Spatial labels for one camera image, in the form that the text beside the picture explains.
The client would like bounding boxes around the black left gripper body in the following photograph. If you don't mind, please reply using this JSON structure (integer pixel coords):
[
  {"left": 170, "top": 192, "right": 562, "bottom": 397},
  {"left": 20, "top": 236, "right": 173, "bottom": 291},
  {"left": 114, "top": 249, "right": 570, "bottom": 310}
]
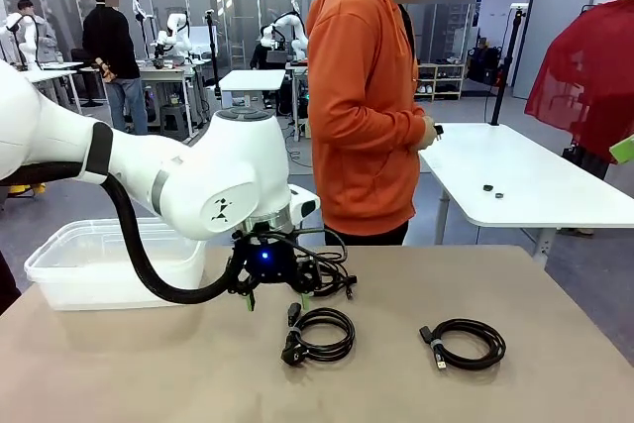
[{"left": 235, "top": 233, "right": 304, "bottom": 290}]

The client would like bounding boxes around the thin black cable bundle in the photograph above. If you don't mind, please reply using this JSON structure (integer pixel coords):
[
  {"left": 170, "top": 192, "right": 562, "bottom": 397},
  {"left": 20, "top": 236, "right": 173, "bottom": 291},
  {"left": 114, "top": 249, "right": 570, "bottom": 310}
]
[{"left": 311, "top": 257, "right": 358, "bottom": 301}]

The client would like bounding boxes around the black power cable coil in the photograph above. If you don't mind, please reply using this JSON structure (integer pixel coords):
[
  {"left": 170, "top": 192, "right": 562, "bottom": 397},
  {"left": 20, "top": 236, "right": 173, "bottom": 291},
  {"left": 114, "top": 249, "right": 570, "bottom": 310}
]
[{"left": 280, "top": 301, "right": 357, "bottom": 369}]

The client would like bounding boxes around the black braided USB cable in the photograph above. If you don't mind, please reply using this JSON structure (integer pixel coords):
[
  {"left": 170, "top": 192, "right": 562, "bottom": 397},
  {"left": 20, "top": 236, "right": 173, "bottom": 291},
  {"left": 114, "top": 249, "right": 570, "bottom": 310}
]
[{"left": 418, "top": 318, "right": 507, "bottom": 373}]

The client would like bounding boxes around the person's right forearm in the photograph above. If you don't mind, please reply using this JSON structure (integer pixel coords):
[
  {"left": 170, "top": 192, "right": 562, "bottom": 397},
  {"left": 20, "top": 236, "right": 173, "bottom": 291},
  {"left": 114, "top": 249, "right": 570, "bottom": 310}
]
[{"left": 341, "top": 98, "right": 427, "bottom": 150}]

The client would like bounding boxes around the person's right hand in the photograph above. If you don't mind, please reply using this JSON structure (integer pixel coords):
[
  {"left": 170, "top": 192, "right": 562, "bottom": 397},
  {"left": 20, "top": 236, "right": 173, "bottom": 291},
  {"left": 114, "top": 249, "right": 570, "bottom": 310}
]
[{"left": 417, "top": 115, "right": 439, "bottom": 152}]

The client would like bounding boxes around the red cape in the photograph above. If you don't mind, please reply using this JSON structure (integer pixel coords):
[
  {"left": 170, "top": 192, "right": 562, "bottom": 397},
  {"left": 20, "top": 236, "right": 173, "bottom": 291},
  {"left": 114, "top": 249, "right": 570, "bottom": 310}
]
[{"left": 523, "top": 0, "right": 634, "bottom": 165}]

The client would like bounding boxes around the large white table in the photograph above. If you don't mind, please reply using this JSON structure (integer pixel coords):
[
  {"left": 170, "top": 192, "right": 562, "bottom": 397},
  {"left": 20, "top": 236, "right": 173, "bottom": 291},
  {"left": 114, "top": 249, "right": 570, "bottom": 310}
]
[{"left": 418, "top": 122, "right": 634, "bottom": 270}]

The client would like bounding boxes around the black tripod stand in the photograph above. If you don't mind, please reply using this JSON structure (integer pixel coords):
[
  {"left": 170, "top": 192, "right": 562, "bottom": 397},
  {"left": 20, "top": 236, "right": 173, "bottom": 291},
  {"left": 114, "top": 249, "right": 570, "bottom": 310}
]
[{"left": 488, "top": 5, "right": 527, "bottom": 127}]

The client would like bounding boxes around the black bags pile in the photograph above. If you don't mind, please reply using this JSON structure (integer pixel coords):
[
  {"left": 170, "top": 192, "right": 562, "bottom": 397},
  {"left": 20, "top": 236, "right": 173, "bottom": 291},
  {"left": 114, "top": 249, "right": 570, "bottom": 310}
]
[{"left": 467, "top": 45, "right": 507, "bottom": 86}]

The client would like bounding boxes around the dark grey step stool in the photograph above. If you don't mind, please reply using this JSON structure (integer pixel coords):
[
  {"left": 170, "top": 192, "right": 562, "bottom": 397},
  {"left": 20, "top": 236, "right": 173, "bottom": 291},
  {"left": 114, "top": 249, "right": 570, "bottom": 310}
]
[{"left": 158, "top": 104, "right": 192, "bottom": 142}]

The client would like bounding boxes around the clear plastic storage bin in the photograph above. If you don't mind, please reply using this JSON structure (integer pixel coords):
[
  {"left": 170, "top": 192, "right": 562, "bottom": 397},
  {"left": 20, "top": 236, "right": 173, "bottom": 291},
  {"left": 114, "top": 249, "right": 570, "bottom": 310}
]
[{"left": 23, "top": 218, "right": 207, "bottom": 313}]

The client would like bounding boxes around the small white background table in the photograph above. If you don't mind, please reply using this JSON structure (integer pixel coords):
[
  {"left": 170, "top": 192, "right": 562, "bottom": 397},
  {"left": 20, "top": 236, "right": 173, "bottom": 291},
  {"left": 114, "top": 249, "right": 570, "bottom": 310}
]
[{"left": 217, "top": 68, "right": 287, "bottom": 108}]

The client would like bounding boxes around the person in orange hoodie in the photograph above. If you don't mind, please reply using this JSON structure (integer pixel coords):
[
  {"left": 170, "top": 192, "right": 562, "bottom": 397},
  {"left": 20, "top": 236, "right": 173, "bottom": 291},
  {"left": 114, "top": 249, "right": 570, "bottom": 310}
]
[{"left": 305, "top": 0, "right": 496, "bottom": 247}]

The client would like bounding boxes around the wooden shoe rack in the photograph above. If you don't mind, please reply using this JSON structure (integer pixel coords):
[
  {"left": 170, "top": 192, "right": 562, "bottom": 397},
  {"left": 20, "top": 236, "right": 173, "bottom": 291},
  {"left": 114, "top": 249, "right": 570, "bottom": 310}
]
[{"left": 415, "top": 61, "right": 467, "bottom": 101}]

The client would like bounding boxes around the seated person in black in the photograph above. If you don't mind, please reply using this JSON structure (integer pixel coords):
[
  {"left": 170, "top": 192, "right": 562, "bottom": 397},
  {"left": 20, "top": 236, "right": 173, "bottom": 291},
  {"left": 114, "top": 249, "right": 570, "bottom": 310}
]
[{"left": 250, "top": 41, "right": 274, "bottom": 71}]

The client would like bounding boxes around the background workbench with equipment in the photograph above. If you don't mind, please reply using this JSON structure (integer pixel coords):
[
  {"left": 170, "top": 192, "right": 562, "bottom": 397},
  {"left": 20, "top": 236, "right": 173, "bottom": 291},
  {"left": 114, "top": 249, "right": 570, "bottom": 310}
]
[{"left": 138, "top": 58, "right": 209, "bottom": 140}]

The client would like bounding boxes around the dark rounded chair edge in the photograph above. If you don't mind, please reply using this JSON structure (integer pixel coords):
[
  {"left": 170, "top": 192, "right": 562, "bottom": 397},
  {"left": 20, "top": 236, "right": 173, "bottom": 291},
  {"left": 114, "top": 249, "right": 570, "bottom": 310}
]
[{"left": 0, "top": 250, "right": 22, "bottom": 316}]

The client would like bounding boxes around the yellow jacket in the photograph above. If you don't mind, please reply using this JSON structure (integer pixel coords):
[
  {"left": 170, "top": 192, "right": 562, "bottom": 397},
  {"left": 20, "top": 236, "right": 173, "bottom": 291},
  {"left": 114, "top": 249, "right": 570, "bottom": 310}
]
[{"left": 0, "top": 183, "right": 47, "bottom": 196}]

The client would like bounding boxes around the long white background table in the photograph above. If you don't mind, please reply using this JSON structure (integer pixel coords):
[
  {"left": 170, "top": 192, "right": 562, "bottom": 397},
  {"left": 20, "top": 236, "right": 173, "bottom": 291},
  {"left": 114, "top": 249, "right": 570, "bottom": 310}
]
[{"left": 19, "top": 61, "right": 84, "bottom": 115}]

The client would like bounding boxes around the person in grey hoodie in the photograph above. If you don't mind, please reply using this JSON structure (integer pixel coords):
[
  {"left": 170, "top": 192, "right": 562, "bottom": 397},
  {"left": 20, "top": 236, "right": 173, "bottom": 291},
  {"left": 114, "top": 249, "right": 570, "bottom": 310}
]
[{"left": 17, "top": 0, "right": 59, "bottom": 66}]

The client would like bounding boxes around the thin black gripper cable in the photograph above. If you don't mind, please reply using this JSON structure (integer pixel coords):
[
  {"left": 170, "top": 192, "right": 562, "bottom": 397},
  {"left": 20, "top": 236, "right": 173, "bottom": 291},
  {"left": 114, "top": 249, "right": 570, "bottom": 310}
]
[{"left": 232, "top": 227, "right": 349, "bottom": 265}]

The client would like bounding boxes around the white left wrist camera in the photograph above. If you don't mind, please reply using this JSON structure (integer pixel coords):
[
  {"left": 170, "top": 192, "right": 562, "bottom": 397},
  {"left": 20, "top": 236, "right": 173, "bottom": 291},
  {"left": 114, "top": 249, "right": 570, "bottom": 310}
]
[{"left": 288, "top": 183, "right": 322, "bottom": 223}]

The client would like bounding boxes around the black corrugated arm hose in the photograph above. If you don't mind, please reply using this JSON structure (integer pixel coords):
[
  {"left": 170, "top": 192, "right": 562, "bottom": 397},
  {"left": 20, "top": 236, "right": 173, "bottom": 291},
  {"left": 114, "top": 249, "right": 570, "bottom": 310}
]
[{"left": 0, "top": 160, "right": 240, "bottom": 306}]

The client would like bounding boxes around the black background camera stand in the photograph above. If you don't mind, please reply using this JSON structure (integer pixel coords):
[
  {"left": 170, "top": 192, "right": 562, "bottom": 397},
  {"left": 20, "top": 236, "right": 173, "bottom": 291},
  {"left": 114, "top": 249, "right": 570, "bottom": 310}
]
[{"left": 205, "top": 9, "right": 223, "bottom": 97}]

